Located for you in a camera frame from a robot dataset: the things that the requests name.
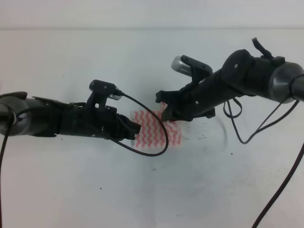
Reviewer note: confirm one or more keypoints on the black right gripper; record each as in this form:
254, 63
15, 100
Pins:
196, 99

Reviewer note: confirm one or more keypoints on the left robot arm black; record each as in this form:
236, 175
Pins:
41, 117

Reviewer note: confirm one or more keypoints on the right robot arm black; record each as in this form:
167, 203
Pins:
242, 74

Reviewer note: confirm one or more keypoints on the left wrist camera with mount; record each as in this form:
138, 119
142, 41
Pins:
100, 92

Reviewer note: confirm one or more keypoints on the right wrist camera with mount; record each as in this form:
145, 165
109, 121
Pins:
188, 66

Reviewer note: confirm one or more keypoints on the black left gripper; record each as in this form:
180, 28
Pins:
90, 122

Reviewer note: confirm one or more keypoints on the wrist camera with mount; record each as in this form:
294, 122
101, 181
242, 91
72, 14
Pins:
188, 66
100, 92

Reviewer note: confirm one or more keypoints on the pink white wavy striped towel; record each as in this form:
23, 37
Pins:
151, 134

